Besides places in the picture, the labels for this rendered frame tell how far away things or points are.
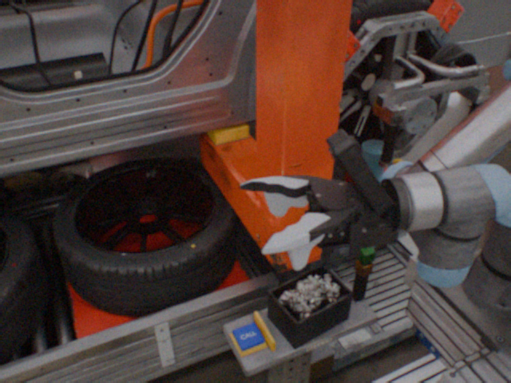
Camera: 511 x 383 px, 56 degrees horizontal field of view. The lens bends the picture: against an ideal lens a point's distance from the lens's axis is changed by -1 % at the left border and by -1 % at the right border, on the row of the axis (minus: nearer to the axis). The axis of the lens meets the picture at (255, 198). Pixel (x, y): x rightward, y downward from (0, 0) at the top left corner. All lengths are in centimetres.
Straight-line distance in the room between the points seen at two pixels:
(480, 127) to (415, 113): 87
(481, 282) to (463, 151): 38
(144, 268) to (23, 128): 55
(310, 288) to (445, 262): 71
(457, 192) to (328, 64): 60
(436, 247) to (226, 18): 111
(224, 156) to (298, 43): 71
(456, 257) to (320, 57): 60
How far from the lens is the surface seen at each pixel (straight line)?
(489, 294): 111
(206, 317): 164
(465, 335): 122
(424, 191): 65
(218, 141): 178
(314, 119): 122
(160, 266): 158
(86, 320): 180
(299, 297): 139
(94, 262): 164
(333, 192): 63
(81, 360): 162
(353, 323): 150
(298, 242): 56
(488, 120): 82
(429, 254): 75
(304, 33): 111
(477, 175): 69
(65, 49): 232
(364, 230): 65
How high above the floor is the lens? 162
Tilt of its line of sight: 38 degrees down
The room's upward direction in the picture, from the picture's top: straight up
